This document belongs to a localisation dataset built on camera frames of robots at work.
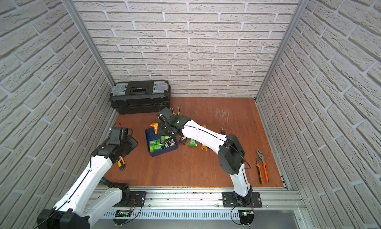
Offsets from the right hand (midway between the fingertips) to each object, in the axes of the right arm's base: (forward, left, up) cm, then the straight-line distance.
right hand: (161, 129), depth 82 cm
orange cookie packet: (-5, -24, -15) cm, 29 cm away
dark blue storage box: (+7, +11, -17) cm, 22 cm away
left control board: (-37, +20, -18) cm, 46 cm away
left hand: (-4, +14, -2) cm, 15 cm away
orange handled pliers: (-14, -58, -15) cm, 62 cm away
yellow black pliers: (+25, -8, -15) cm, 30 cm away
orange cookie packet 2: (+2, +3, +2) cm, 4 cm away
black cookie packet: (+1, -11, -15) cm, 18 cm away
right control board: (-42, -42, -17) cm, 61 cm away
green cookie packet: (-2, -17, -14) cm, 22 cm away
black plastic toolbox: (+27, +16, +1) cm, 31 cm away
